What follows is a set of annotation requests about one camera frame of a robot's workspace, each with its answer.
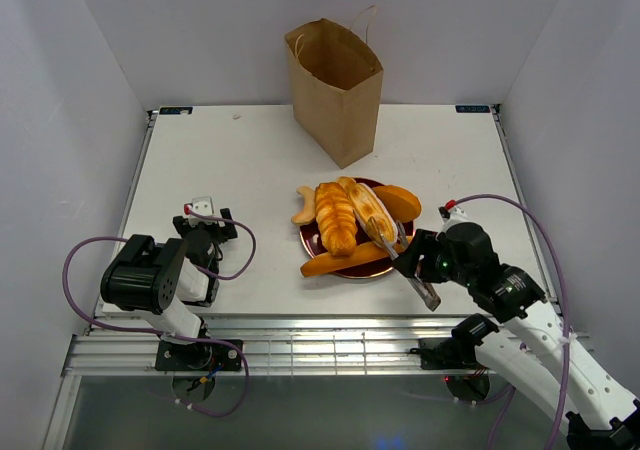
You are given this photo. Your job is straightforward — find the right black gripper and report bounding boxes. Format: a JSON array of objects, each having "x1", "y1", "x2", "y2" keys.
[{"x1": 390, "y1": 228, "x2": 473, "y2": 288}]

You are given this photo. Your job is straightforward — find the white iced long eclair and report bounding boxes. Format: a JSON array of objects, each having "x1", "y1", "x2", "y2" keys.
[{"x1": 346, "y1": 183, "x2": 398, "y2": 243}]

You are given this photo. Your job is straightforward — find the metal kitchen tongs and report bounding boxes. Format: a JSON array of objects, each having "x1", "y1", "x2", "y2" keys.
[{"x1": 365, "y1": 217, "x2": 441, "y2": 311}]

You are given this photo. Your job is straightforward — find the large braided pastry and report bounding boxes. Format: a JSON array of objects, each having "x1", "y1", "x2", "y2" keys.
[{"x1": 315, "y1": 182, "x2": 357, "y2": 257}]

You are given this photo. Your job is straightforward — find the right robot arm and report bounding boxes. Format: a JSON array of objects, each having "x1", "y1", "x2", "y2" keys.
[{"x1": 392, "y1": 221, "x2": 639, "y2": 449}]

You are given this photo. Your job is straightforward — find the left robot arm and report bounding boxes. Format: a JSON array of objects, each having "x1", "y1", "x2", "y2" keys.
[{"x1": 100, "y1": 202, "x2": 238, "y2": 371}]

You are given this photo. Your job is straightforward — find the long baguette bread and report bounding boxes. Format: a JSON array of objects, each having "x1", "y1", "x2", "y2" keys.
[{"x1": 300, "y1": 241, "x2": 393, "y2": 279}]

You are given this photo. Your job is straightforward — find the pale crescent bread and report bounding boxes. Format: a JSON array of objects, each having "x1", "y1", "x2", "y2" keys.
[{"x1": 291, "y1": 186, "x2": 316, "y2": 226}]

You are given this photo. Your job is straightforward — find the brown paper bag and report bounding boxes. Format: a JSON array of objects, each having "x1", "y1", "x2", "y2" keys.
[{"x1": 284, "y1": 18, "x2": 384, "y2": 169}]

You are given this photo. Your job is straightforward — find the oval orange bun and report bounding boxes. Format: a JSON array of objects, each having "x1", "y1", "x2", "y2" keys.
[{"x1": 373, "y1": 185, "x2": 422, "y2": 223}]

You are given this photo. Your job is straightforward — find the small round bun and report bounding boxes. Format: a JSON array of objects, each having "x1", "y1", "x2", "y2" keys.
[{"x1": 335, "y1": 176, "x2": 357, "y2": 193}]

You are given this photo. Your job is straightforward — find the dark red round plate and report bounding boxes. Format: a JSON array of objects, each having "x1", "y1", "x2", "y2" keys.
[{"x1": 291, "y1": 176, "x2": 422, "y2": 279}]

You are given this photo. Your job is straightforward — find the right blue corner sticker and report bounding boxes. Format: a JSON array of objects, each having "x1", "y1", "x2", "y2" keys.
[{"x1": 455, "y1": 105, "x2": 491, "y2": 114}]

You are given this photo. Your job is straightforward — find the blue corner sticker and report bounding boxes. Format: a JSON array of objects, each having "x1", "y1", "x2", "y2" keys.
[
  {"x1": 455, "y1": 105, "x2": 491, "y2": 114},
  {"x1": 159, "y1": 106, "x2": 193, "y2": 115}
]

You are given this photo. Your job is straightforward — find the left blue corner sticker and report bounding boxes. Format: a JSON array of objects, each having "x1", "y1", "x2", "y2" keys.
[{"x1": 159, "y1": 106, "x2": 193, "y2": 115}]

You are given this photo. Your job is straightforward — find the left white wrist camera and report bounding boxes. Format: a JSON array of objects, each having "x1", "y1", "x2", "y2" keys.
[{"x1": 184, "y1": 196, "x2": 215, "y2": 219}]

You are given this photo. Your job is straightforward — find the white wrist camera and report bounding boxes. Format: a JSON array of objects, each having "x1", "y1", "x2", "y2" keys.
[
  {"x1": 184, "y1": 196, "x2": 215, "y2": 219},
  {"x1": 438, "y1": 200, "x2": 469, "y2": 232}
]

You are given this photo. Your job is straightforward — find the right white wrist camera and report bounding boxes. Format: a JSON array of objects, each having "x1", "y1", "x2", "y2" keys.
[{"x1": 438, "y1": 200, "x2": 469, "y2": 232}]

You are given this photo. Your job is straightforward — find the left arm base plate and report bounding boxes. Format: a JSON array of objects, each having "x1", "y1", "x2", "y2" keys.
[{"x1": 154, "y1": 340, "x2": 243, "y2": 372}]

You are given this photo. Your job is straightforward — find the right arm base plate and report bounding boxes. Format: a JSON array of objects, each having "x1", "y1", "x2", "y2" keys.
[{"x1": 409, "y1": 337, "x2": 482, "y2": 371}]

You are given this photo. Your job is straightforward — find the aluminium rail frame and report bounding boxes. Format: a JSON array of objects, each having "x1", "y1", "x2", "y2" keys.
[{"x1": 63, "y1": 316, "x2": 460, "y2": 376}]

